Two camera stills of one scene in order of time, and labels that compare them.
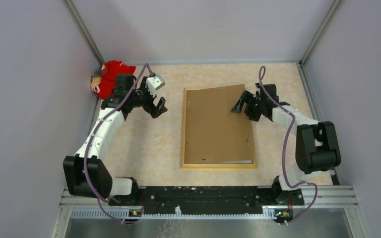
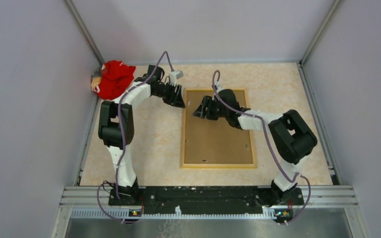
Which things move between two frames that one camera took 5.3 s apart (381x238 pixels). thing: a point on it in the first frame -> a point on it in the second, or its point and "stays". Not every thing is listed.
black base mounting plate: [200, 200] stays
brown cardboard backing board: [212, 132] stays
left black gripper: [155, 110] -> [175, 99]
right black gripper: [247, 97] -> [207, 102]
